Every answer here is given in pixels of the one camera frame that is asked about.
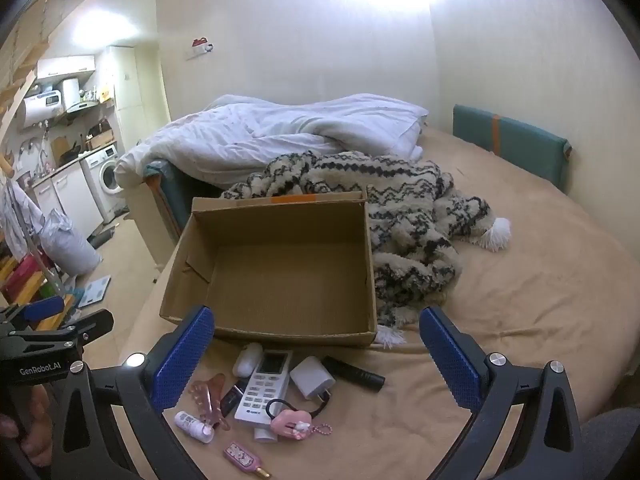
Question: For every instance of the small white bottle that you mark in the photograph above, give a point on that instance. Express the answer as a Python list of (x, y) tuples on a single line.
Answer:
[(192, 425)]

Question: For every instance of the white charger plug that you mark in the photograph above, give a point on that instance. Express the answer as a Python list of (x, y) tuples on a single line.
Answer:
[(310, 376)]

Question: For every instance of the beige bed sheet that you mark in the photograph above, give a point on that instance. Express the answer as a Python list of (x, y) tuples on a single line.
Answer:
[(525, 285)]

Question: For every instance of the teal padded bed panel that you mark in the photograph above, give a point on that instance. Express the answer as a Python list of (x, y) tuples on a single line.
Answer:
[(520, 145), (175, 195)]

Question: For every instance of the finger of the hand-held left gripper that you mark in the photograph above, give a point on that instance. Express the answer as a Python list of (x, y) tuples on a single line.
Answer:
[(42, 308), (92, 324)]

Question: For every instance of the brown cardboard box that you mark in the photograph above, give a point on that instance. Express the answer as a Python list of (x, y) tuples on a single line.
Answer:
[(280, 270)]

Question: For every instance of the person's left hand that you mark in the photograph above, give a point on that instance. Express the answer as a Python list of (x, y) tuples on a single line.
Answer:
[(39, 435)]

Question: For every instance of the grey plastic bag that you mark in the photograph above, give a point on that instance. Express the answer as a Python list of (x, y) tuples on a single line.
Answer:
[(70, 250)]

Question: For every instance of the white earbuds case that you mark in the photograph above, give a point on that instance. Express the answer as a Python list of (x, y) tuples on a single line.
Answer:
[(247, 359)]

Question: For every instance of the white capped tube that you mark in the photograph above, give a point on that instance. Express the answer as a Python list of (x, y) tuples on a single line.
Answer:
[(265, 434)]

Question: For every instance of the white hanging cloth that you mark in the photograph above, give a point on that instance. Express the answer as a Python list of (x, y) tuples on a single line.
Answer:
[(17, 215)]

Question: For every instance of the tall white cabinet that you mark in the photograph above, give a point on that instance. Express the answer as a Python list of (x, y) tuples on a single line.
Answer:
[(135, 95)]

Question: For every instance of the magenta bag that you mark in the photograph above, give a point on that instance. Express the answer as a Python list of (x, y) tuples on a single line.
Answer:
[(22, 275)]

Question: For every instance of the white duvet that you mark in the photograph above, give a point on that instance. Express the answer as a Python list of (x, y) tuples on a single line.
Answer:
[(240, 135)]

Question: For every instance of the white base cabinet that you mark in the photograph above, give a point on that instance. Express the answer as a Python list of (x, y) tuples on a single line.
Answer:
[(75, 200)]

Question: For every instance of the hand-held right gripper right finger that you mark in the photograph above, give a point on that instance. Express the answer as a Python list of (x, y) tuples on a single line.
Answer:
[(450, 360)]

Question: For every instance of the white remote control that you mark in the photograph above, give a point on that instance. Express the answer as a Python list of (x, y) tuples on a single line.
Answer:
[(262, 385)]

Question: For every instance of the white washing machine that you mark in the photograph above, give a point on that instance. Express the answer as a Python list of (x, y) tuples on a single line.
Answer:
[(102, 175)]

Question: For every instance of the person's right leg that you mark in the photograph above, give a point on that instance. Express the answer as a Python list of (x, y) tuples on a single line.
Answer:
[(612, 445)]

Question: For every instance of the white water heater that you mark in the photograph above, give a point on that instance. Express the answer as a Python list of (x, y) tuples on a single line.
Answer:
[(42, 107)]

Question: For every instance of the small black stick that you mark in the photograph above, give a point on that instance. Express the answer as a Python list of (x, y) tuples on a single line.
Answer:
[(231, 400)]

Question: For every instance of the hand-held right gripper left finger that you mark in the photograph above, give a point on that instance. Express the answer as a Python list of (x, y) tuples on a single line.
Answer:
[(185, 355)]

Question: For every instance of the bathroom scale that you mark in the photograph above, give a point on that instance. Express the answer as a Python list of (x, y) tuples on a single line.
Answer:
[(92, 290)]

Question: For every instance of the white range hood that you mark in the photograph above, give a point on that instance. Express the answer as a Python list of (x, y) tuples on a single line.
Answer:
[(75, 92)]

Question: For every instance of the wooden railing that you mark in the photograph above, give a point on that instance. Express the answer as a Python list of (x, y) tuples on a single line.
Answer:
[(15, 297)]

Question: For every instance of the white wall cabinet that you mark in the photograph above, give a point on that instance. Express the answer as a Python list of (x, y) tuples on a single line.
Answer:
[(65, 66)]

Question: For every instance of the black cylinder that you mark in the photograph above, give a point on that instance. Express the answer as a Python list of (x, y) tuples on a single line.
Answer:
[(350, 371)]

